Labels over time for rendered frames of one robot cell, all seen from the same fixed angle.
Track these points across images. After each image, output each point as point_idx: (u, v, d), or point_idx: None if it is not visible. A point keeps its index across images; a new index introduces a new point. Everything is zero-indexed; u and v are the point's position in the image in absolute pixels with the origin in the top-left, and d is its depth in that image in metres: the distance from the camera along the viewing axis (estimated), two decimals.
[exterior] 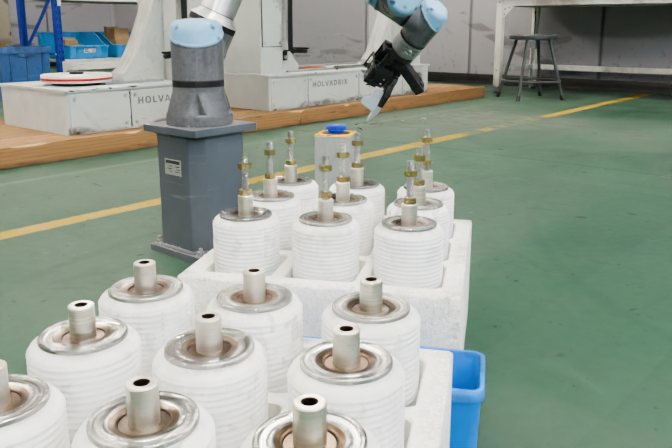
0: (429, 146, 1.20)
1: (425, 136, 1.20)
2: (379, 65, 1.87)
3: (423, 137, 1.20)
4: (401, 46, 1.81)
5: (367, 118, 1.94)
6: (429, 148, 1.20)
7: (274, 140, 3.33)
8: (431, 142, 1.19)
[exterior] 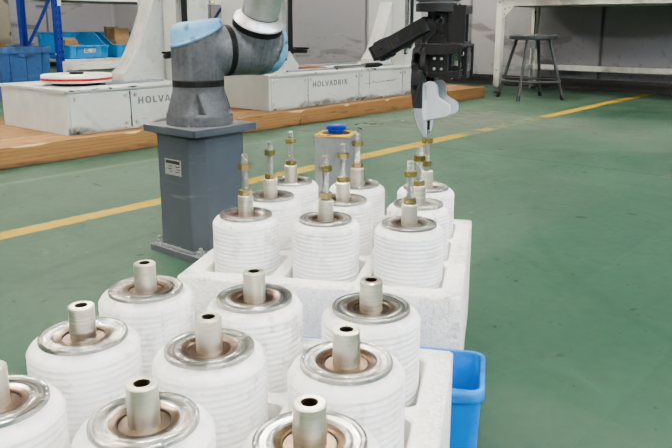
0: (427, 146, 1.20)
1: (426, 137, 1.19)
2: None
3: (425, 139, 1.19)
4: None
5: None
6: (427, 148, 1.20)
7: (274, 140, 3.33)
8: (428, 141, 1.21)
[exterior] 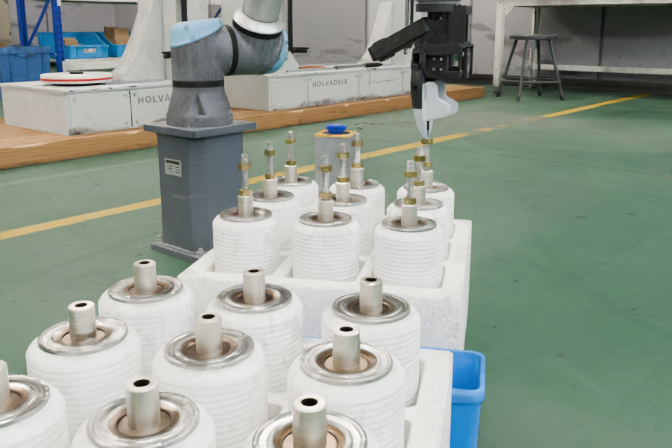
0: (423, 147, 1.20)
1: (429, 137, 1.19)
2: None
3: (432, 139, 1.20)
4: None
5: (427, 132, 1.20)
6: (424, 149, 1.20)
7: (274, 140, 3.33)
8: (421, 143, 1.20)
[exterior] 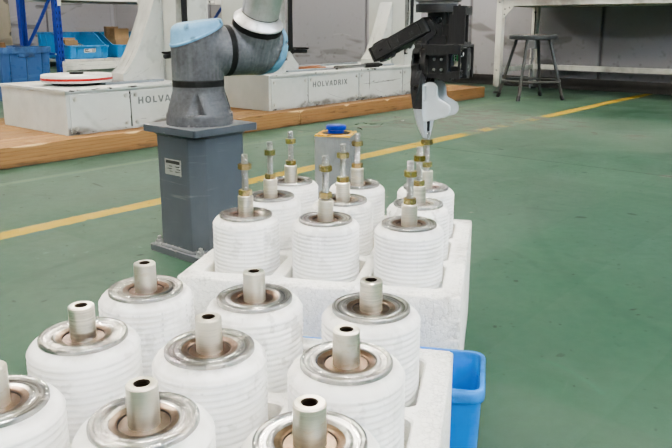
0: (428, 148, 1.20)
1: (426, 138, 1.20)
2: None
3: (424, 139, 1.20)
4: None
5: None
6: (429, 150, 1.20)
7: (274, 140, 3.33)
8: (430, 144, 1.19)
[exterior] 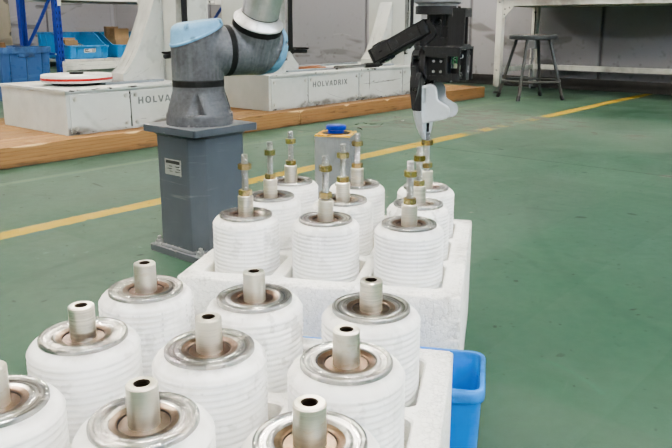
0: (428, 148, 1.20)
1: (425, 139, 1.19)
2: None
3: (423, 141, 1.19)
4: None
5: None
6: (427, 150, 1.21)
7: (274, 140, 3.33)
8: (430, 143, 1.21)
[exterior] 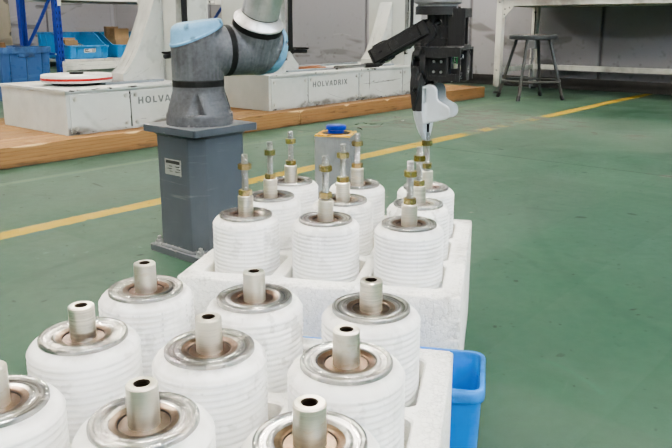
0: (427, 149, 1.20)
1: (427, 139, 1.20)
2: None
3: (428, 140, 1.21)
4: None
5: (427, 134, 1.20)
6: (427, 151, 1.20)
7: (274, 140, 3.33)
8: (427, 145, 1.19)
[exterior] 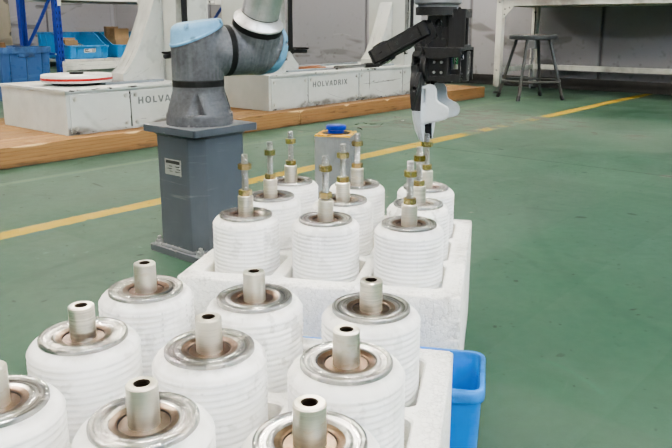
0: (424, 150, 1.20)
1: (428, 141, 1.19)
2: None
3: (430, 143, 1.19)
4: None
5: (430, 134, 1.21)
6: (424, 151, 1.20)
7: (274, 140, 3.33)
8: (422, 145, 1.21)
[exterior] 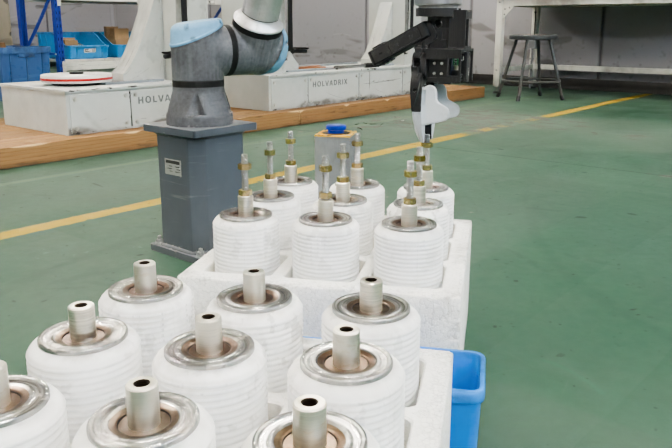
0: (426, 151, 1.20)
1: (428, 141, 1.20)
2: None
3: (429, 142, 1.21)
4: None
5: (430, 135, 1.21)
6: (426, 153, 1.20)
7: (274, 140, 3.33)
8: (425, 147, 1.19)
